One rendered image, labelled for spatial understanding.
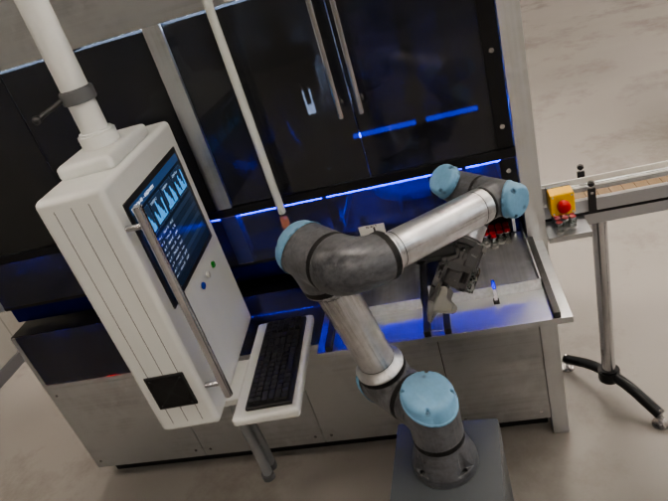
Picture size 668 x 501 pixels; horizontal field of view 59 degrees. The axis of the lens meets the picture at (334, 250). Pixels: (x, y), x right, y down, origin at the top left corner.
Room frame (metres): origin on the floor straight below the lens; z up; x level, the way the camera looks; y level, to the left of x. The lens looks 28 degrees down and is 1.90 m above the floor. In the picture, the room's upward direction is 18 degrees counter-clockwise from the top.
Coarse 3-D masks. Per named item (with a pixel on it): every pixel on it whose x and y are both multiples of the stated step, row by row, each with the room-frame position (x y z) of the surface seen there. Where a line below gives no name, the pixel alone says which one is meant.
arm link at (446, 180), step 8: (440, 168) 1.20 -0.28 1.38; (448, 168) 1.18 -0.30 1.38; (456, 168) 1.18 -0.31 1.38; (432, 176) 1.20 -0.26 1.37; (440, 176) 1.18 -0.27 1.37; (448, 176) 1.16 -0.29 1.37; (456, 176) 1.16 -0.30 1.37; (464, 176) 1.16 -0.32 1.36; (472, 176) 1.14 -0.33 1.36; (432, 184) 1.19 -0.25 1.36; (440, 184) 1.17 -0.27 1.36; (448, 184) 1.15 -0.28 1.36; (456, 184) 1.15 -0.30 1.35; (464, 184) 1.14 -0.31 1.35; (432, 192) 1.18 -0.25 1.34; (440, 192) 1.16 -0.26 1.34; (448, 192) 1.15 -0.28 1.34; (456, 192) 1.15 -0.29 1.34; (464, 192) 1.13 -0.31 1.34; (448, 200) 1.17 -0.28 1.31
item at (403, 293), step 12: (420, 264) 1.64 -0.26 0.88; (408, 276) 1.59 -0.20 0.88; (420, 276) 1.56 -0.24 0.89; (384, 288) 1.57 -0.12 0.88; (396, 288) 1.55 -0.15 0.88; (408, 288) 1.53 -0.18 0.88; (420, 288) 1.48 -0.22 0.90; (372, 300) 1.53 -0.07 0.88; (384, 300) 1.51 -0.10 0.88; (396, 300) 1.49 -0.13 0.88; (408, 300) 1.42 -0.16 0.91; (420, 300) 1.41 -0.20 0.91; (372, 312) 1.45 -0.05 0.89; (384, 312) 1.44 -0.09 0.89
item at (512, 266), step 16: (512, 240) 1.61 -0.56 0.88; (496, 256) 1.55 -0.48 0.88; (512, 256) 1.52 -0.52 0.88; (528, 256) 1.49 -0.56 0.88; (480, 272) 1.49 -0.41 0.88; (496, 272) 1.46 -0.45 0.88; (512, 272) 1.44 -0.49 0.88; (528, 272) 1.41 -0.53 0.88; (480, 288) 1.37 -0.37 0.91; (496, 288) 1.35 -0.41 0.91; (512, 288) 1.34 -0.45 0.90; (528, 288) 1.33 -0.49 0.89
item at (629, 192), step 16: (592, 176) 1.70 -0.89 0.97; (608, 176) 1.69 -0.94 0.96; (624, 176) 1.69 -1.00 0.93; (640, 176) 1.60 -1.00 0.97; (656, 176) 1.59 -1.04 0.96; (576, 192) 1.65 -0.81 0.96; (592, 192) 1.61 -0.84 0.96; (608, 192) 1.63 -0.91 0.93; (624, 192) 1.60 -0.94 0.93; (640, 192) 1.58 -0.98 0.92; (656, 192) 1.57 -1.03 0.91; (544, 208) 1.66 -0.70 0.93; (576, 208) 1.63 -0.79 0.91; (592, 208) 1.61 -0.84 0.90; (608, 208) 1.61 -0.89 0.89; (624, 208) 1.59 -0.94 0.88; (640, 208) 1.58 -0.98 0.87; (656, 208) 1.57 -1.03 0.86
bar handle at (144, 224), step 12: (144, 216) 1.29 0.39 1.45; (132, 228) 1.30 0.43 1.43; (144, 228) 1.29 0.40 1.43; (156, 240) 1.29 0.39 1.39; (156, 252) 1.29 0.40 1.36; (168, 264) 1.29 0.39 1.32; (168, 276) 1.29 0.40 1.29; (180, 288) 1.29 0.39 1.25; (180, 300) 1.29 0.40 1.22; (192, 312) 1.29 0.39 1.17; (192, 324) 1.29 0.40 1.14; (204, 336) 1.29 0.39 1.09; (204, 348) 1.29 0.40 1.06; (216, 360) 1.29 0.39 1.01; (216, 372) 1.29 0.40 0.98; (216, 384) 1.29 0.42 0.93; (228, 384) 1.29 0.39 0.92; (228, 396) 1.29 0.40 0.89
